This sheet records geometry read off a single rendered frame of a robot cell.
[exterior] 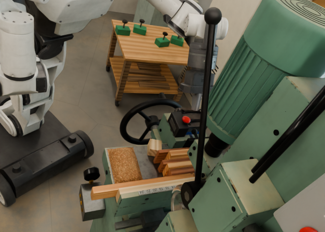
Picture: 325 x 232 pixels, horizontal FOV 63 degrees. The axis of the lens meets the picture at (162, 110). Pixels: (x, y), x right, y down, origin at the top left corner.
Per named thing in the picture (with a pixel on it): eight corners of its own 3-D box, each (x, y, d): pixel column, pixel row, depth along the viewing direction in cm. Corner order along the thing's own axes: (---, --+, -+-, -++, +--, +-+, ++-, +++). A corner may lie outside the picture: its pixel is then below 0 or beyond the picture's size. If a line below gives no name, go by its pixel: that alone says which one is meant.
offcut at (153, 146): (147, 144, 94) (150, 138, 91) (158, 146, 95) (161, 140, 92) (147, 155, 90) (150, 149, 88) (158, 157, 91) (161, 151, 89)
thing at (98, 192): (238, 171, 98) (243, 165, 95) (240, 176, 97) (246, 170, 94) (90, 194, 75) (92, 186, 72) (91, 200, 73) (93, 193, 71)
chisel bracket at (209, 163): (202, 153, 87) (214, 137, 82) (222, 192, 79) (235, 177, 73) (183, 155, 84) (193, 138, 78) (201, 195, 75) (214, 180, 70)
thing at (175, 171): (225, 168, 97) (230, 161, 94) (227, 173, 96) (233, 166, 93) (165, 177, 86) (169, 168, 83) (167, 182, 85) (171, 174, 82)
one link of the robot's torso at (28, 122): (0, 124, 158) (5, 76, 124) (33, 112, 172) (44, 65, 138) (15, 145, 156) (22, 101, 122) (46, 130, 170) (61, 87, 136)
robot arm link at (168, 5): (178, 35, 113) (135, -1, 105) (198, 9, 110) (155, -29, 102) (184, 39, 102) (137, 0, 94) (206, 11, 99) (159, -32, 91)
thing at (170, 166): (201, 167, 94) (208, 158, 91) (203, 171, 93) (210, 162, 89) (161, 172, 87) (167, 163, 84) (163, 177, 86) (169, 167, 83)
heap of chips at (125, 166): (133, 147, 91) (135, 140, 89) (143, 183, 82) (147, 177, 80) (107, 149, 87) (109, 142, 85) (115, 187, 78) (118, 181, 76)
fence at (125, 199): (270, 176, 101) (278, 168, 98) (272, 180, 100) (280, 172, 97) (116, 203, 75) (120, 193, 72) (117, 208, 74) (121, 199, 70)
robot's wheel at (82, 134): (87, 164, 182) (69, 146, 190) (93, 161, 186) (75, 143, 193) (89, 145, 170) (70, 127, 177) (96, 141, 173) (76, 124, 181)
